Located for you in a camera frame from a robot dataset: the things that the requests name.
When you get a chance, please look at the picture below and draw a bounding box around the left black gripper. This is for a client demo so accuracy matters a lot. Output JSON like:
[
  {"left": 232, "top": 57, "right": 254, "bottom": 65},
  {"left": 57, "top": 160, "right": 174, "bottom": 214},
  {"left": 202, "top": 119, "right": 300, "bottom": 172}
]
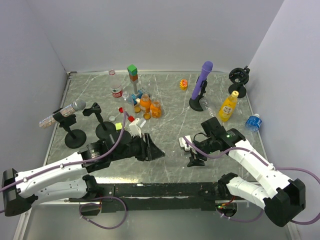
[{"left": 110, "top": 132, "right": 166, "bottom": 162}]

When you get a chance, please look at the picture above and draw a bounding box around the clear plastic bottle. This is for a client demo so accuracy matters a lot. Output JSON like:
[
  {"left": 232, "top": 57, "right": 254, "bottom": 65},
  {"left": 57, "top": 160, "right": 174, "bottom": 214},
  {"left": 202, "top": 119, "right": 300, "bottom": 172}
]
[{"left": 199, "top": 97, "right": 216, "bottom": 117}]

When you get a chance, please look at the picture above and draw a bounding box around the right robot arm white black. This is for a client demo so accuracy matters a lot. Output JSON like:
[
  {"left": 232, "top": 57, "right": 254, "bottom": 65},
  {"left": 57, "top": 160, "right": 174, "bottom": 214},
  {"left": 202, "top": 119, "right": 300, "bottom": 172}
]
[{"left": 181, "top": 117, "right": 306, "bottom": 227}]

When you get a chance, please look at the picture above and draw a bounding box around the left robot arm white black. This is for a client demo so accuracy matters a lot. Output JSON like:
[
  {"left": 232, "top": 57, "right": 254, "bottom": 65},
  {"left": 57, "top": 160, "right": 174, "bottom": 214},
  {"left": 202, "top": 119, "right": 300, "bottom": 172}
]
[{"left": 0, "top": 131, "right": 165, "bottom": 217}]

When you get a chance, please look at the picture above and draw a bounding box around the short orange bottle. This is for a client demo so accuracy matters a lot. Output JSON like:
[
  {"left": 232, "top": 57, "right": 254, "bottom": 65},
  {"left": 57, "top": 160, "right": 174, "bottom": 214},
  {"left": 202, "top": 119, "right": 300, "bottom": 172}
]
[{"left": 150, "top": 100, "right": 162, "bottom": 119}]

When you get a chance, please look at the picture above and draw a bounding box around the tall orange bottle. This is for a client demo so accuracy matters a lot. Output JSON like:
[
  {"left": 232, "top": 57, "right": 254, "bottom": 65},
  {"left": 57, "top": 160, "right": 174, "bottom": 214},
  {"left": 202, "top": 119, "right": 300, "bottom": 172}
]
[{"left": 139, "top": 93, "right": 151, "bottom": 113}]

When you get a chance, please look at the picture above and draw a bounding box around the white bottle cap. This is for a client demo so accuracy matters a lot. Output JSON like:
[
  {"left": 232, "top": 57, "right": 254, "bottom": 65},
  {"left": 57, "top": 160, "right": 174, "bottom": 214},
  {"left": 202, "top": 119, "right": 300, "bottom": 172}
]
[{"left": 109, "top": 116, "right": 116, "bottom": 122}]

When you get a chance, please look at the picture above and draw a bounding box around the small clear bottle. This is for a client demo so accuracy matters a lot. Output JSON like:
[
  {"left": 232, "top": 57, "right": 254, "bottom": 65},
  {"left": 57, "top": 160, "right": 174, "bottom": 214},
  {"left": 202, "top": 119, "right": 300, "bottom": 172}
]
[{"left": 122, "top": 91, "right": 134, "bottom": 106}]

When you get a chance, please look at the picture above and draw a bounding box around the yellow juice bottle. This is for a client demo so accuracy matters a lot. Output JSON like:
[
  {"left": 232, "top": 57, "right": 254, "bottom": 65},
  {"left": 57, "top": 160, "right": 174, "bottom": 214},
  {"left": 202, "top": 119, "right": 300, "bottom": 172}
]
[{"left": 218, "top": 90, "right": 239, "bottom": 122}]

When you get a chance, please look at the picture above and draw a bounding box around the red label water bottle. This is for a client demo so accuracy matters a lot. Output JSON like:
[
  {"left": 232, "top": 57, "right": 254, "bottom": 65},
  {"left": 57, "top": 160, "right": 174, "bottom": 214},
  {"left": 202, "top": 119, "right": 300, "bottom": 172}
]
[{"left": 108, "top": 69, "right": 123, "bottom": 98}]

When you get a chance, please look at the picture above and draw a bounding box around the blue label water bottle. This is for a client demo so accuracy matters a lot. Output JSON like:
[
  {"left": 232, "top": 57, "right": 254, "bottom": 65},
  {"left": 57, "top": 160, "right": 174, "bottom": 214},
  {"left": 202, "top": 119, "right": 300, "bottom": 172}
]
[{"left": 245, "top": 113, "right": 262, "bottom": 132}]

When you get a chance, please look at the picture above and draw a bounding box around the orange cap front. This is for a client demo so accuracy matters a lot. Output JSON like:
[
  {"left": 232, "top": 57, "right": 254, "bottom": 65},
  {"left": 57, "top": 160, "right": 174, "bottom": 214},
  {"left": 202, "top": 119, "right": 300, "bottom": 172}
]
[{"left": 143, "top": 113, "right": 151, "bottom": 120}]

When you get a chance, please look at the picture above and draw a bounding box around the lime green block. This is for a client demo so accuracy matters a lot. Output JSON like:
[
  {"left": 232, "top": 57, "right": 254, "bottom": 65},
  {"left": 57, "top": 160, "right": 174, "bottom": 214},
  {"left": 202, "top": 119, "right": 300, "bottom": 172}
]
[{"left": 115, "top": 122, "right": 124, "bottom": 131}]

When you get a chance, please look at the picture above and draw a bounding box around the orange cap near bottles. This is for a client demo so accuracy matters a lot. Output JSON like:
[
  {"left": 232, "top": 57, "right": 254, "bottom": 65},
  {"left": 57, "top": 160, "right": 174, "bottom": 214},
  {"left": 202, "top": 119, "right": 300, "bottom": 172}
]
[{"left": 134, "top": 106, "right": 141, "bottom": 113}]

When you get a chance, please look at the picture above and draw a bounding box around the empty black microphone stand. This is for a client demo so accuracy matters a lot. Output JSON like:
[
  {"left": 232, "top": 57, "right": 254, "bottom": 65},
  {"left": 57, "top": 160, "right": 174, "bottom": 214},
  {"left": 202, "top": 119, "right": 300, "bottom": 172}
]
[{"left": 82, "top": 102, "right": 117, "bottom": 139}]

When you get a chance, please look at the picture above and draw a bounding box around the black microphone stand centre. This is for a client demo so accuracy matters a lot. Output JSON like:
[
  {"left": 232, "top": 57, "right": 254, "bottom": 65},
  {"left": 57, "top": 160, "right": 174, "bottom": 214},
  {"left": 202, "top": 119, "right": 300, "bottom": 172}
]
[{"left": 189, "top": 79, "right": 208, "bottom": 112}]

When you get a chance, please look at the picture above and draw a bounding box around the yellow orange toy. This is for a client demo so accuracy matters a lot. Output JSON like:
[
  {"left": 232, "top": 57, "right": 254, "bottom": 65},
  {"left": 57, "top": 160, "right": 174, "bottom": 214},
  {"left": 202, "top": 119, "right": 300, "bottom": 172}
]
[{"left": 179, "top": 79, "right": 188, "bottom": 91}]

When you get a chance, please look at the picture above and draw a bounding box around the black stand holding microphone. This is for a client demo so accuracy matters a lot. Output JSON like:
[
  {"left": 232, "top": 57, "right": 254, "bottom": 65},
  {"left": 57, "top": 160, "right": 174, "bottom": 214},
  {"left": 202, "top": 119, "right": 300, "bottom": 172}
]
[{"left": 52, "top": 108, "right": 87, "bottom": 149}]

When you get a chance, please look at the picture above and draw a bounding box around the colourful block tower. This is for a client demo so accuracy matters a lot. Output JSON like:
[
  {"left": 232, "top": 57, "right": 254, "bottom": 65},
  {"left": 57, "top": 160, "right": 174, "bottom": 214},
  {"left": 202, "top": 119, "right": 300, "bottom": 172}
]
[{"left": 127, "top": 64, "right": 150, "bottom": 106}]

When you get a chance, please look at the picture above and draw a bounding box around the silver glitter microphone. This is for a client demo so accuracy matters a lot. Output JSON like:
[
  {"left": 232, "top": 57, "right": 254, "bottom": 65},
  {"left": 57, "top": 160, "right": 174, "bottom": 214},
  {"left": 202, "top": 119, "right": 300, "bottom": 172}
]
[{"left": 38, "top": 98, "right": 86, "bottom": 129}]

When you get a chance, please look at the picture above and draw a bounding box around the purple microphone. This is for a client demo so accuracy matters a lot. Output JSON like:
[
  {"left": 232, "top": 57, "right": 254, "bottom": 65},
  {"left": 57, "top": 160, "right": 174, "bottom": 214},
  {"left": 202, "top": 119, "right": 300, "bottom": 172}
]
[{"left": 191, "top": 61, "right": 214, "bottom": 100}]

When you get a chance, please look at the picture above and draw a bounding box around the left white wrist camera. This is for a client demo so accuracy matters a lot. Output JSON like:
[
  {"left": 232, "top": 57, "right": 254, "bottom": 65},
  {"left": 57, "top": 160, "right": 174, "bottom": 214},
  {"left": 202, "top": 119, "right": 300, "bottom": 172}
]
[{"left": 129, "top": 118, "right": 147, "bottom": 137}]

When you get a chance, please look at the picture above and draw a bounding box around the purple cable loop below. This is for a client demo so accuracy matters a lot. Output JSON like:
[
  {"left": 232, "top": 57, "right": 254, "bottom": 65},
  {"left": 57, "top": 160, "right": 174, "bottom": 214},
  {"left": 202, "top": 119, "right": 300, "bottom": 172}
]
[{"left": 78, "top": 194, "right": 131, "bottom": 230}]

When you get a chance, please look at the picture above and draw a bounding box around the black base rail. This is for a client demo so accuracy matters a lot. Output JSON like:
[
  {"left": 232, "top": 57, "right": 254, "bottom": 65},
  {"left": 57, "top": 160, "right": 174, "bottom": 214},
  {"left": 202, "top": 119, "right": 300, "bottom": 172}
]
[{"left": 69, "top": 182, "right": 240, "bottom": 213}]

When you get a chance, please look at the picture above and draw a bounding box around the black ring stand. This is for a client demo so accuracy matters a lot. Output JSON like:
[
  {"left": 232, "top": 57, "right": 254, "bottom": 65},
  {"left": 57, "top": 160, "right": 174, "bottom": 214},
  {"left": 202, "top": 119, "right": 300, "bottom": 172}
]
[{"left": 228, "top": 65, "right": 250, "bottom": 99}]

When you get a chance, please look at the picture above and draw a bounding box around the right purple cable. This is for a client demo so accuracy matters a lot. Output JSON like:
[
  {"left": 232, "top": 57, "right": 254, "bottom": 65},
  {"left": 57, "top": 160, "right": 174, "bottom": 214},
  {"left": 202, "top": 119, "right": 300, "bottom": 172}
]
[{"left": 183, "top": 136, "right": 320, "bottom": 226}]

